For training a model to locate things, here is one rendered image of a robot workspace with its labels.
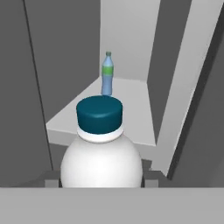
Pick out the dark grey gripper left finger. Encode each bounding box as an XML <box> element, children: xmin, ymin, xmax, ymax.
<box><xmin>17</xmin><ymin>170</ymin><xmax>63</xmax><ymax>188</ymax></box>

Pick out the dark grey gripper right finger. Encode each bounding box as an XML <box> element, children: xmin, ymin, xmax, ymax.
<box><xmin>141</xmin><ymin>158</ymin><xmax>173</xmax><ymax>188</ymax></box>

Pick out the white bottle with teal cap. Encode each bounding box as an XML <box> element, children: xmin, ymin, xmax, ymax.
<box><xmin>59</xmin><ymin>94</ymin><xmax>144</xmax><ymax>188</ymax></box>

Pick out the grey fridge freezer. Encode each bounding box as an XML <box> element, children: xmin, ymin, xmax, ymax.
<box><xmin>24</xmin><ymin>0</ymin><xmax>194</xmax><ymax>172</ymax></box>

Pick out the grey freezer door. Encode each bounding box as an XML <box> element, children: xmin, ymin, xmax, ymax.
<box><xmin>150</xmin><ymin>0</ymin><xmax>224</xmax><ymax>188</ymax></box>

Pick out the blue bottle with green label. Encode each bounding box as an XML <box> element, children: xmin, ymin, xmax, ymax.
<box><xmin>101</xmin><ymin>51</ymin><xmax>115</xmax><ymax>97</ymax></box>

